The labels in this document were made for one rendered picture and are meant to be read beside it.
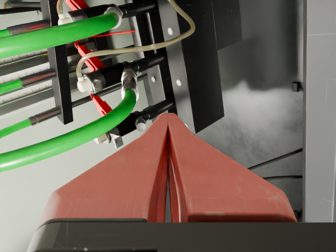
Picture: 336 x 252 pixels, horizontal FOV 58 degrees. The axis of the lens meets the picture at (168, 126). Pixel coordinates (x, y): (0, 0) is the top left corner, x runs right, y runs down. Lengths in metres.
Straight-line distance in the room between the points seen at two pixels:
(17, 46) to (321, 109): 0.33
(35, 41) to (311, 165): 0.36
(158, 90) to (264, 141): 0.24
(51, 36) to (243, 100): 0.44
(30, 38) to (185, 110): 0.32
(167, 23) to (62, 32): 0.26
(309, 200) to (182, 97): 0.24
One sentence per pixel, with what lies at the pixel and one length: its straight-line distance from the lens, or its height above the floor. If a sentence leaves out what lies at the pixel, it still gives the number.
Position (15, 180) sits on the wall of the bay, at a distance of 0.74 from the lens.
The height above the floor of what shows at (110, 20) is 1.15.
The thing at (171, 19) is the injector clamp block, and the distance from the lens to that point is 0.47.
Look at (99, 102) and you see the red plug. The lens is 0.49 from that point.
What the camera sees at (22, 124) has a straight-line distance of 0.61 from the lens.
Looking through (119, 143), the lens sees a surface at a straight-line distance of 0.42.
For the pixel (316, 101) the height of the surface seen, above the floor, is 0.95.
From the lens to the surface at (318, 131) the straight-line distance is 0.42.
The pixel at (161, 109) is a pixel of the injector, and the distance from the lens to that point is 0.50.
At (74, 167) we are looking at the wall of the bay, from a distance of 0.78.
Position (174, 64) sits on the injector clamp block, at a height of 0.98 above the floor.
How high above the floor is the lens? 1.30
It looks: 34 degrees down
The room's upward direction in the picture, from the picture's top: 119 degrees counter-clockwise
